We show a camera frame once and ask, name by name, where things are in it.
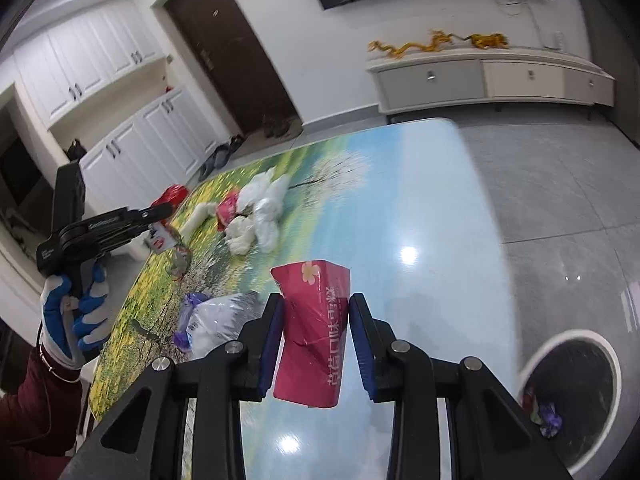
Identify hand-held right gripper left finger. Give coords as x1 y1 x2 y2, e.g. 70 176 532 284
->
60 292 286 480

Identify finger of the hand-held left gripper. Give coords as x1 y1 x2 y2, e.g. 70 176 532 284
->
124 203 174 232

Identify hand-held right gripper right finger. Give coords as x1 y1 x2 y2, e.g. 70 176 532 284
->
348 292 573 480

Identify clear wrapper with red label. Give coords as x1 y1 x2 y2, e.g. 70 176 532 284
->
144 220 176 253

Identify red plastic bag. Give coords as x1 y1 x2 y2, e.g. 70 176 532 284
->
150 185 190 221

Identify pink tissue packet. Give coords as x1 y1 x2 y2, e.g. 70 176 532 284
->
271 259 353 409

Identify long white tissue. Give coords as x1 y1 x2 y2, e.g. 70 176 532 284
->
180 203 218 236

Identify clear plastic bag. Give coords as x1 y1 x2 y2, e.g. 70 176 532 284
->
189 291 263 361

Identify clear plastic film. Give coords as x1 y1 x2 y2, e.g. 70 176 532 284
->
167 230 195 281

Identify pink snack wrapper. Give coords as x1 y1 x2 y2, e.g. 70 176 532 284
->
216 191 240 233

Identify purple wrapper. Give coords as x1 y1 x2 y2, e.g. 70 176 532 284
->
175 291 211 356
522 385 563 438

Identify white plastic bags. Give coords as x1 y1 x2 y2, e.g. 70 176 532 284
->
236 167 290 211

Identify white round trash bin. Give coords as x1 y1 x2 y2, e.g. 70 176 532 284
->
517 329 623 478

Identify person's left forearm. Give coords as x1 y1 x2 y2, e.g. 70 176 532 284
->
0 344 96 471

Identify person's left hand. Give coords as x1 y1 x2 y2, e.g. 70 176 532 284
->
40 262 111 371

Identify white lower cabinets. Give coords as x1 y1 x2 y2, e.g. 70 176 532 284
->
77 85 236 186

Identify white cabinets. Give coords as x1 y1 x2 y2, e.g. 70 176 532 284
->
12 7 166 126
77 85 236 186

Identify white upper cabinets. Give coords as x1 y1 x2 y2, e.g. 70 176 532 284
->
12 7 166 126

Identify dark brown door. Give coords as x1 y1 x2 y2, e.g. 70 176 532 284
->
165 0 301 136

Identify white television cabinet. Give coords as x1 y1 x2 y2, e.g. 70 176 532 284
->
366 46 616 116

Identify long golden dragon figurine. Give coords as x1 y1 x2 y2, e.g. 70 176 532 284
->
367 37 428 59

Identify small golden dragon figurine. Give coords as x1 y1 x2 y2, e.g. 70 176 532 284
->
424 29 468 52

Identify golden tiger figurine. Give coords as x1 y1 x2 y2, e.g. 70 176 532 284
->
467 33 509 51

